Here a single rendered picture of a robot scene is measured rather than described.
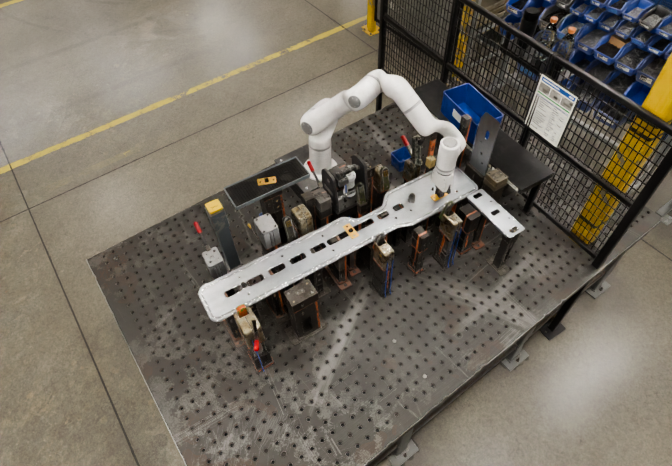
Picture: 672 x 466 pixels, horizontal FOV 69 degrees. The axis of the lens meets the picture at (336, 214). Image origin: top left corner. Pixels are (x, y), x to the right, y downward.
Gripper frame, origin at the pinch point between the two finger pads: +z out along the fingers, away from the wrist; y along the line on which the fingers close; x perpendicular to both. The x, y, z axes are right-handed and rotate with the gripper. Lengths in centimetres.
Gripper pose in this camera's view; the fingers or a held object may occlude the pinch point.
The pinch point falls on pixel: (440, 191)
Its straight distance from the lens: 237.5
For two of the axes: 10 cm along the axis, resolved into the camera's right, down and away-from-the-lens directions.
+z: 0.3, 6.2, 7.8
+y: 5.2, 6.6, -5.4
